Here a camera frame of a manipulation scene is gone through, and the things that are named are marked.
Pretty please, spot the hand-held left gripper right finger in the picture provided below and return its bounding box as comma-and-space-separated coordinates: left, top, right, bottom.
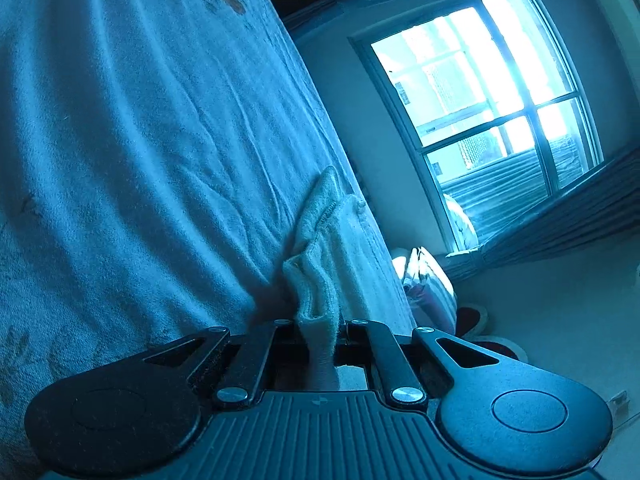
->
345, 317, 501, 408

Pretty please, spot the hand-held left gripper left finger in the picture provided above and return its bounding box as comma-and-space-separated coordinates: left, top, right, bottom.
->
142, 317, 296, 408

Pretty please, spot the white knit sweater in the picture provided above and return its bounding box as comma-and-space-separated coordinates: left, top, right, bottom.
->
282, 165, 418, 391

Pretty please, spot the striped pillow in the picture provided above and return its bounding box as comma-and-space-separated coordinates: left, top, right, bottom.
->
400, 246, 457, 333

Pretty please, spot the red scalloped headboard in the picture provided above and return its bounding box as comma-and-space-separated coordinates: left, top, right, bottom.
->
452, 305, 528, 361

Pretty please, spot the white cloth bundle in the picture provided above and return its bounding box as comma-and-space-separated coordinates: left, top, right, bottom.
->
442, 194, 479, 252

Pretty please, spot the window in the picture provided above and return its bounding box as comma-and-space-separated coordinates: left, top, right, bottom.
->
350, 0, 608, 256

